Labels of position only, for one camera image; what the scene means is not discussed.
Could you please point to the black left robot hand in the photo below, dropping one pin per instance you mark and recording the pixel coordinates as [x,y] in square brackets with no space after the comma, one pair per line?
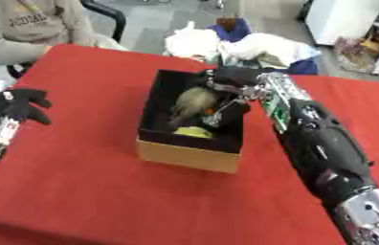
[20,101]

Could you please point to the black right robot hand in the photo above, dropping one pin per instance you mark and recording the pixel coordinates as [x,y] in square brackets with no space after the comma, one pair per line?
[233,83]

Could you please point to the grey-green soft toy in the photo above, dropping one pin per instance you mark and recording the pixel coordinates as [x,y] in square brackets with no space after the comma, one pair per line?
[192,103]

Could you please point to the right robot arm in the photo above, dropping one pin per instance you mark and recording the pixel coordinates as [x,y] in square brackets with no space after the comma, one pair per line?
[315,140]

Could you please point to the tan cardboard box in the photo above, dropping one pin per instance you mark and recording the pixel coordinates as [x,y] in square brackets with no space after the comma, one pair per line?
[190,134]

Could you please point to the small orange toy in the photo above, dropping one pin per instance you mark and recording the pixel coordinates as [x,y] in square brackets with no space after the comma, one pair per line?
[209,111]

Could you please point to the white plastic bag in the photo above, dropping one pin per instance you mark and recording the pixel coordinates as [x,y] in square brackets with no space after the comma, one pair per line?
[237,46]

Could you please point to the blue bag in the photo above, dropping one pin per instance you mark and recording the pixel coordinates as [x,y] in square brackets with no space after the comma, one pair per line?
[232,30]

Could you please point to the yellow-green toy fruit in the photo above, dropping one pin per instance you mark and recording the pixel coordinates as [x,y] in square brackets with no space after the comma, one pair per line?
[194,131]

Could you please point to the person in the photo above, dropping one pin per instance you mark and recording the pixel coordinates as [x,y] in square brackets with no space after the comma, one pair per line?
[25,28]

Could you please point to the white cabinet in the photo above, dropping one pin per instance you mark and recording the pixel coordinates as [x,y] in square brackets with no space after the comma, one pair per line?
[341,20]

